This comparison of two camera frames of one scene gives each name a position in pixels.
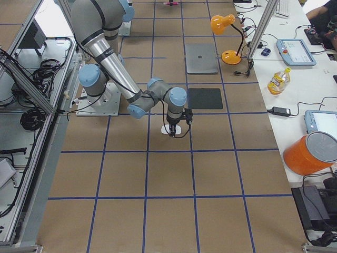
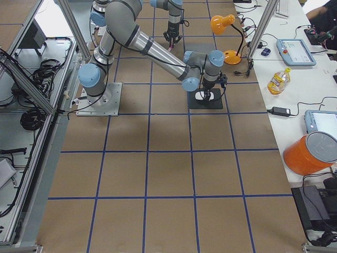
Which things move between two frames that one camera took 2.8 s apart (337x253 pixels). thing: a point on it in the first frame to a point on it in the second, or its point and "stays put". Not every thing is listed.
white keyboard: (284, 9) stays put
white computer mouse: (164, 130) to (199, 95)
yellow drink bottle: (279, 81) stays put
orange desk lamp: (228, 57) stays put
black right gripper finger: (172, 128) to (208, 95)
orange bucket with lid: (311, 153) stays put
